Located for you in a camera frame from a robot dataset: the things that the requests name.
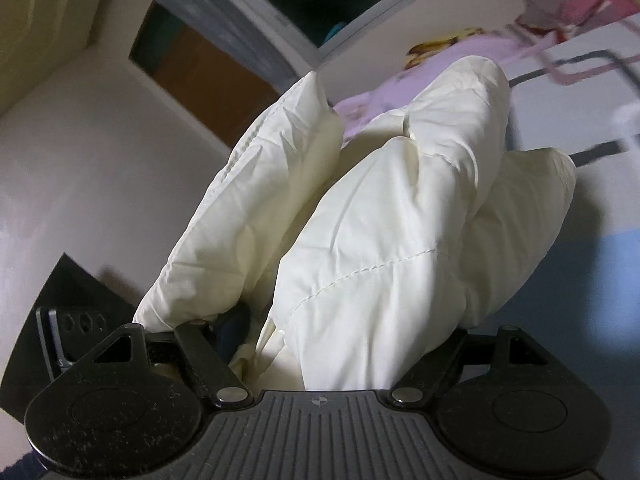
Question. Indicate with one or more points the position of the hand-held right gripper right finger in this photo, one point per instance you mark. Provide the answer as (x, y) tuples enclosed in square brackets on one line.
[(435, 375)]

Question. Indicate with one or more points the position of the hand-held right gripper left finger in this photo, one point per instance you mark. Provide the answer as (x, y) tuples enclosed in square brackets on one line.
[(205, 365)]

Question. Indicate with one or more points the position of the white padded jacket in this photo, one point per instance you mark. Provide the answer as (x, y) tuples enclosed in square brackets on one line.
[(375, 235)]

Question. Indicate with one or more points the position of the brown wooden door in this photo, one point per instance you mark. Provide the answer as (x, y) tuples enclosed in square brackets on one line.
[(210, 75)]

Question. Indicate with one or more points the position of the cream wardrobe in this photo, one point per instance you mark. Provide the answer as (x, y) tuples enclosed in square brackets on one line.
[(45, 20)]

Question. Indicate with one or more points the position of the grey blue curtain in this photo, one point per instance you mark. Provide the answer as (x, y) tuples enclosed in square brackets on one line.
[(215, 0)]

